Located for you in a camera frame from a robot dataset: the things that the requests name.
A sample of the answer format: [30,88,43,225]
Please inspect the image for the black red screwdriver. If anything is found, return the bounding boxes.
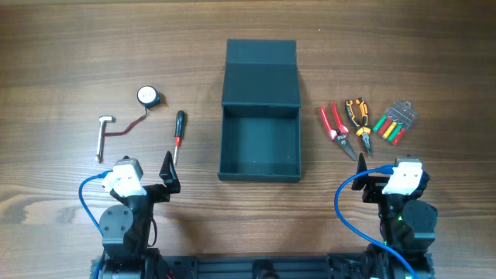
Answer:
[174,110,186,165]

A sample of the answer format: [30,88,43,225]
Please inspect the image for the clear case coloured screwdrivers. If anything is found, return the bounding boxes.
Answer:
[372,101,417,146]

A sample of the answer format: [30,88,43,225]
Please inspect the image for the round black tape measure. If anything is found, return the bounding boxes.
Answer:
[103,85,163,138]

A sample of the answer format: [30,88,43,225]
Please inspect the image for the silver L-shaped socket wrench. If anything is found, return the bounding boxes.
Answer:
[95,115,115,164]

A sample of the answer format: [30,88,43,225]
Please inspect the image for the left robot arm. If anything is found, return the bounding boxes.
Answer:
[90,152,181,279]

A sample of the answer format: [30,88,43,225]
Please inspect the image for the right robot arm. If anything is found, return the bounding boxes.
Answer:
[352,158,438,278]

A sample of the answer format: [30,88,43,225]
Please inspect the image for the orange black long-nose pliers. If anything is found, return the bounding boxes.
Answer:
[345,98,372,157]

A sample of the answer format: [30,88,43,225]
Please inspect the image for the dark green open box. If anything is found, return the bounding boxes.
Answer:
[218,39,302,183]

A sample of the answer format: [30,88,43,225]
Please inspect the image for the right blue cable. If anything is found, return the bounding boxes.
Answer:
[333,165,419,279]

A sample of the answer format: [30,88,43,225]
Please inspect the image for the blue cable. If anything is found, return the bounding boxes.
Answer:
[78,170,114,237]
[333,165,419,279]

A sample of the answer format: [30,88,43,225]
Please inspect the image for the red handled snips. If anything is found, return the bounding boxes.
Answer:
[319,102,358,161]

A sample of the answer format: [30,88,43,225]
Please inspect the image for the left blue cable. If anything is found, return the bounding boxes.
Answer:
[78,170,114,237]

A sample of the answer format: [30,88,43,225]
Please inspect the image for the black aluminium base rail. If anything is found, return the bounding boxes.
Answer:
[89,253,435,279]

